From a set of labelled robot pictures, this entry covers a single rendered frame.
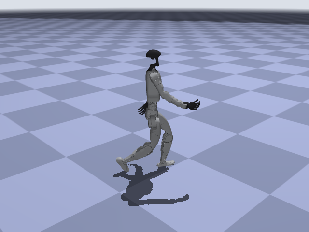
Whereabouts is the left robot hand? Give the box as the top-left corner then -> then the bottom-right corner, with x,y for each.
138,102 -> 148,115

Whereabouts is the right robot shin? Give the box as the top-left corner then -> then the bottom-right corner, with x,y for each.
123,146 -> 153,164

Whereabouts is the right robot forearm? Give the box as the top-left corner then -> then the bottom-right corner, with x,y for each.
163,92 -> 187,109

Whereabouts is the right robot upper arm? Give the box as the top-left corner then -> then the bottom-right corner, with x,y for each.
149,72 -> 165,99

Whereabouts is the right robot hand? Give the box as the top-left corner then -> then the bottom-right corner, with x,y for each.
183,99 -> 200,110

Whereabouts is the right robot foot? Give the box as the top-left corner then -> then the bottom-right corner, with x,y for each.
116,157 -> 129,172

